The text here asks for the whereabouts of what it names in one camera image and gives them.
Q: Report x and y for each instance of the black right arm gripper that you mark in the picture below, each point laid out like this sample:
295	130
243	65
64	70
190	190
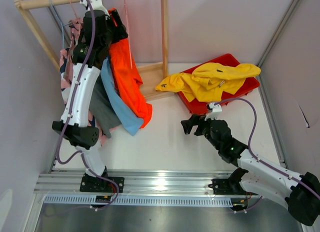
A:
187	125

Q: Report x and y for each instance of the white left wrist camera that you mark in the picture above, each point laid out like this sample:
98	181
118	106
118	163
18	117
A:
96	5

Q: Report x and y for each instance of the light blue shorts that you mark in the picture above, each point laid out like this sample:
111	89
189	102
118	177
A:
127	117

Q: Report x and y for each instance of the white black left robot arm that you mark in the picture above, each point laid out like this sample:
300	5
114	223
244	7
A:
75	136

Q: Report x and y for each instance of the red plastic tray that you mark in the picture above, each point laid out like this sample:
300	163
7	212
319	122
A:
200	108

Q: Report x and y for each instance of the yellow shorts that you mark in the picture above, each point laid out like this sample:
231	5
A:
209	81

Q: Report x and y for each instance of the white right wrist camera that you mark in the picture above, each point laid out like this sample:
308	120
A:
214	110

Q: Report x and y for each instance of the orange shorts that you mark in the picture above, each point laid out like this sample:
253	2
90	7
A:
128	81

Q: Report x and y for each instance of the grey shorts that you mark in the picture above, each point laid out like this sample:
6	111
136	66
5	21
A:
101	108

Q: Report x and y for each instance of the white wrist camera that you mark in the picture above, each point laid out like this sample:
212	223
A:
214	110
96	5

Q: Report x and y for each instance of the aluminium corner profile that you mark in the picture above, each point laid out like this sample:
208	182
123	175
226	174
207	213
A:
294	4

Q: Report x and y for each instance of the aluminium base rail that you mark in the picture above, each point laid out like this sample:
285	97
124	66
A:
136	182

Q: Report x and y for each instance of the pink hanger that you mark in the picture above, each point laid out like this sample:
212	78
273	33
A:
73	9
128	32

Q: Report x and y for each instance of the blue hanger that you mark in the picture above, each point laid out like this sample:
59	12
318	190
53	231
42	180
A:
60	23

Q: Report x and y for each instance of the white cable duct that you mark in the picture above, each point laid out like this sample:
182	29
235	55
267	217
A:
139	200

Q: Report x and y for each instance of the pink patterned shorts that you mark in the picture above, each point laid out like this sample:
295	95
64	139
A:
66	75

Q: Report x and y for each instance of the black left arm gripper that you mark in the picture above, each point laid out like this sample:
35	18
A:
120	32

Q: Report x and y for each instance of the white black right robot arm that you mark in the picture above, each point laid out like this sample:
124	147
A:
298	193

